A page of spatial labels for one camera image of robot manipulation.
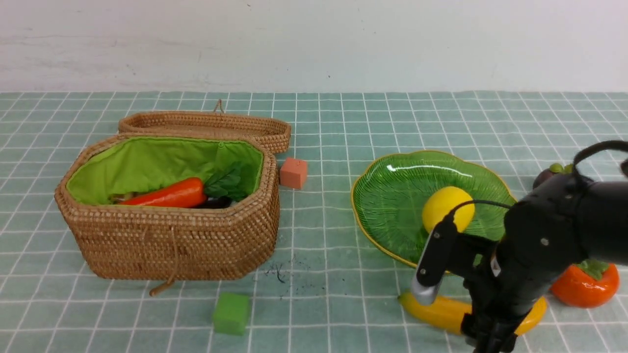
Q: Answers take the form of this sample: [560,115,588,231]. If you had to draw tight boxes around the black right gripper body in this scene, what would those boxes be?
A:
[445,174,589,353]

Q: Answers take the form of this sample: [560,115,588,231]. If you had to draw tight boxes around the purple mangosteen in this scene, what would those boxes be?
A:
[532,163,574,190]

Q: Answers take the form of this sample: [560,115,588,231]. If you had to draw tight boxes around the orange persimmon green calyx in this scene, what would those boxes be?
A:
[550,259,621,308]

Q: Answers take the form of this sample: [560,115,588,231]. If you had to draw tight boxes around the yellow lemon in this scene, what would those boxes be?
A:
[422,187,475,233]

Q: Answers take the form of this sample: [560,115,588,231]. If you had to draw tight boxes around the yellow banana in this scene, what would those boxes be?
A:
[397,291,548,335]

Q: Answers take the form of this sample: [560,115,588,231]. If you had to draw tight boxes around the orange carrot green leaves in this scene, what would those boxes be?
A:
[109,162,248,208]

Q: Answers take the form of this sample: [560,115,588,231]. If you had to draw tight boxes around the purple eggplant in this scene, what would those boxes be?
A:
[194,196,233,209]

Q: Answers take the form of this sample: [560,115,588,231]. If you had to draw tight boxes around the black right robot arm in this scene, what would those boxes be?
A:
[430,174,627,353]

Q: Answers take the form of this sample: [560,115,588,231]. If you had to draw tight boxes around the green leaf-shaped glass plate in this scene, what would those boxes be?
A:
[351,150,516,268]

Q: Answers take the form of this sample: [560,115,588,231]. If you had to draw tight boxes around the green checkered tablecloth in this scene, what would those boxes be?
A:
[0,91,627,353]

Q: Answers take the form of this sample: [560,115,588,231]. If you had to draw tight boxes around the pink foam cube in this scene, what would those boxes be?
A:
[280,157,308,190]

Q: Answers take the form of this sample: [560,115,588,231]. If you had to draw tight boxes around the woven rattan basket lid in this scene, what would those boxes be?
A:
[117,100,291,154]

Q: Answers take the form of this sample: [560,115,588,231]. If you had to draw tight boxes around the green foam cube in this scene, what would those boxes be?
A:
[212,292,250,336]

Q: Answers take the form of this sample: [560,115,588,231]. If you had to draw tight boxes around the woven rattan basket green lining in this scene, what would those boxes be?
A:
[54,133,280,281]

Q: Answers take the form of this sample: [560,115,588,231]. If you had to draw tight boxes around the black cable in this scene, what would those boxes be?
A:
[449,140,628,221]

